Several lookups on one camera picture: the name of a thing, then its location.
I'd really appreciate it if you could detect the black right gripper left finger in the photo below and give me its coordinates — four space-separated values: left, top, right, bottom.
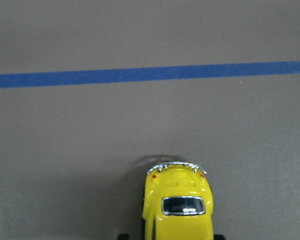
117 233 129 240

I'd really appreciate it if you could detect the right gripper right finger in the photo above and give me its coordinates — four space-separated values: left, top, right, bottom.
213 234 225 240

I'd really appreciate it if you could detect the yellow beetle toy car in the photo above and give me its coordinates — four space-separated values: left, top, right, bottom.
142 161 214 240

